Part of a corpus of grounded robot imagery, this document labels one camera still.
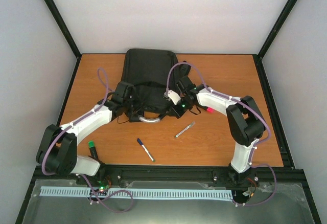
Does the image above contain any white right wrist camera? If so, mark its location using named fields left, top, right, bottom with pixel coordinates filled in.
left=164, top=89, right=181, bottom=105

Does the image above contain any white pen green tip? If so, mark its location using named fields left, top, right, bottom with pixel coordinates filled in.
left=174, top=121, right=196, bottom=138

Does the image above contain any black student backpack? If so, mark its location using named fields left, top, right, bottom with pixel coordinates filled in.
left=121, top=48, right=191, bottom=119

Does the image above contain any pink highlighter marker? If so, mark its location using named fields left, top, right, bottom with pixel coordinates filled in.
left=206, top=107, right=214, bottom=113

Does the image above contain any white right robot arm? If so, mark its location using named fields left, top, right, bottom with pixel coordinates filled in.
left=165, top=77, right=271, bottom=173

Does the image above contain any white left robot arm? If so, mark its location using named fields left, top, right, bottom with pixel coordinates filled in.
left=36, top=81, right=138, bottom=185

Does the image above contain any black frame post right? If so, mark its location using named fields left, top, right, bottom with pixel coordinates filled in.
left=257, top=0, right=311, bottom=58

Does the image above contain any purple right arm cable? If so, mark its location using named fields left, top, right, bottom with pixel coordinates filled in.
left=166, top=61, right=278, bottom=207

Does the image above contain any green capped black marker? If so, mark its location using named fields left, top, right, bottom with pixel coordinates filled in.
left=88, top=141, right=99, bottom=161

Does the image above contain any black frame post left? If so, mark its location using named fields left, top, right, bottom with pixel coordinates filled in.
left=32, top=0, right=82, bottom=58

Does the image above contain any black frame post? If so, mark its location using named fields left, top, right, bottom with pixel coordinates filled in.
left=257, top=0, right=311, bottom=58
left=32, top=0, right=82, bottom=58

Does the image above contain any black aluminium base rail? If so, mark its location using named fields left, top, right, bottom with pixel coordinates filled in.
left=33, top=164, right=305, bottom=188

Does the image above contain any light blue cable duct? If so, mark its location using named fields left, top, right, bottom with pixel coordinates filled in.
left=39, top=186, right=232, bottom=201

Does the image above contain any blue capped pen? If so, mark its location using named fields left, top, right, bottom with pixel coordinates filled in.
left=137, top=138, right=155, bottom=162

